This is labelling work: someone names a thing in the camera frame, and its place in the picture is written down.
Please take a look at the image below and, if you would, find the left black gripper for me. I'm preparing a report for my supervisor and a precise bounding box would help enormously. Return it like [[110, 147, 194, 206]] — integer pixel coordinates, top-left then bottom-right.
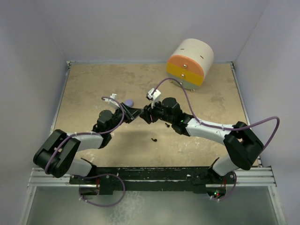
[[107, 103, 143, 134]]

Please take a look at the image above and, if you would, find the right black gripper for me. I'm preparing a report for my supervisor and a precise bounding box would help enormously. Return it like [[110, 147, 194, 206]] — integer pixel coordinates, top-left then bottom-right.
[[140, 98, 174, 124]]

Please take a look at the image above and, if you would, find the purple earbud charging case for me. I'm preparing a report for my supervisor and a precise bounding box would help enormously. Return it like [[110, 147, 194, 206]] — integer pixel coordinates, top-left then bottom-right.
[[124, 99, 134, 107]]

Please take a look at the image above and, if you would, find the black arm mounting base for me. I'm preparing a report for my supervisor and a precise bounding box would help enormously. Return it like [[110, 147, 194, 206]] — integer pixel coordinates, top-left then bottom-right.
[[67, 158, 237, 197]]

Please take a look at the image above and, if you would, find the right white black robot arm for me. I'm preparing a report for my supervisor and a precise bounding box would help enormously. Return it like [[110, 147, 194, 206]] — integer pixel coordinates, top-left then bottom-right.
[[140, 97, 263, 183]]

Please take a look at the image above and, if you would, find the round cream drawer cabinet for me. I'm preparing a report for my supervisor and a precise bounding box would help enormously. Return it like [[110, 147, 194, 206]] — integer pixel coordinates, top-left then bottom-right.
[[166, 38, 214, 90]]

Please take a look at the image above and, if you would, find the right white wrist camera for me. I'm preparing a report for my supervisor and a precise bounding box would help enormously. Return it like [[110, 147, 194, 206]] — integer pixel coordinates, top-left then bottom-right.
[[146, 88, 162, 108]]

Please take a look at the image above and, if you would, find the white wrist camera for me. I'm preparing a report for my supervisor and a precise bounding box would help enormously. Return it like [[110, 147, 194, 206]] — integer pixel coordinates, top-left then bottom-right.
[[146, 88, 162, 108], [103, 93, 119, 109]]

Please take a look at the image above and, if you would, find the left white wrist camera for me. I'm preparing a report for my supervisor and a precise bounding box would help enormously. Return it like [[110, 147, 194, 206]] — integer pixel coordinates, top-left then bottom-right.
[[103, 93, 119, 109]]

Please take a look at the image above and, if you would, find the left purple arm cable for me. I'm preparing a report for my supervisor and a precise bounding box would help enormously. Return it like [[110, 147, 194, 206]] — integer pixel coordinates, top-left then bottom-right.
[[44, 96, 125, 174]]

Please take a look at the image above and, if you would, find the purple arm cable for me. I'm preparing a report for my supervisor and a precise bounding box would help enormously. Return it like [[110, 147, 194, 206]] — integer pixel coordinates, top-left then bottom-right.
[[44, 96, 125, 174], [152, 78, 281, 150]]

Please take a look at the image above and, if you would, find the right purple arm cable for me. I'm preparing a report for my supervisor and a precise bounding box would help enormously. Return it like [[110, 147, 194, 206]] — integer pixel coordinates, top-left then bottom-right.
[[152, 78, 281, 150]]

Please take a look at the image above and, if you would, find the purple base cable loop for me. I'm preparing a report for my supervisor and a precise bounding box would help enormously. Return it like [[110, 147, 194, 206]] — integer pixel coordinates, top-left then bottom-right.
[[78, 174, 127, 207]]

